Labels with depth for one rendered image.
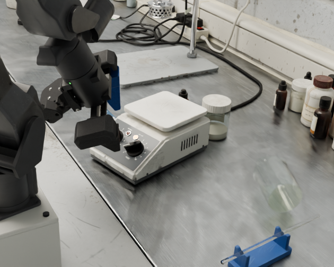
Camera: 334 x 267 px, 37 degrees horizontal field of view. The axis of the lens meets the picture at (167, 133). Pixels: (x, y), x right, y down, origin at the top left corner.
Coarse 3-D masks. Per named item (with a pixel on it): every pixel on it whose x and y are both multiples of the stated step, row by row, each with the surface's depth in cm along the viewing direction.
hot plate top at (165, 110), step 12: (156, 96) 101; (168, 96) 101; (132, 108) 95; (144, 108) 96; (156, 108) 96; (168, 108) 96; (180, 108) 96; (192, 108) 97; (204, 108) 97; (144, 120) 92; (156, 120) 92; (168, 120) 92; (180, 120) 92; (192, 120) 94
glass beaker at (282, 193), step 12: (264, 156) 87; (276, 156) 87; (264, 168) 85; (276, 168) 84; (288, 168) 86; (264, 180) 84; (276, 180) 82; (288, 180) 82; (264, 192) 83; (276, 192) 81; (288, 192) 81; (300, 192) 82; (276, 204) 82; (288, 204) 83; (300, 204) 83
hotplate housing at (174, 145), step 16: (144, 128) 93; (176, 128) 93; (192, 128) 94; (208, 128) 98; (160, 144) 89; (176, 144) 92; (192, 144) 96; (96, 160) 94; (112, 160) 91; (144, 160) 88; (160, 160) 90; (176, 160) 94; (128, 176) 88; (144, 176) 89
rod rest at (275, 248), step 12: (276, 228) 75; (276, 240) 75; (288, 240) 74; (252, 252) 74; (264, 252) 74; (276, 252) 74; (288, 252) 74; (228, 264) 72; (240, 264) 71; (252, 264) 71; (264, 264) 72
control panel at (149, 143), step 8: (120, 120) 96; (120, 128) 94; (128, 128) 94; (128, 136) 92; (144, 136) 91; (120, 144) 92; (144, 144) 90; (152, 144) 90; (104, 152) 92; (112, 152) 91; (120, 152) 91; (144, 152) 89; (120, 160) 90; (128, 160) 89; (136, 160) 88
